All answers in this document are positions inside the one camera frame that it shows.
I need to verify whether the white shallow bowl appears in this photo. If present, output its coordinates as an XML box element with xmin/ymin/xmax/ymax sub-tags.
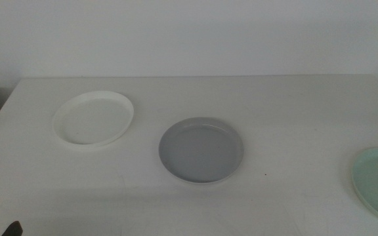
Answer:
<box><xmin>52</xmin><ymin>90</ymin><xmax>135</xmax><ymax>148</ymax></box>

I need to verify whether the grey shallow bowl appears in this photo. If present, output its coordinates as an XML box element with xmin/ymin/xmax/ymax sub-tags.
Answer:
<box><xmin>158</xmin><ymin>117</ymin><xmax>245</xmax><ymax>184</ymax></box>

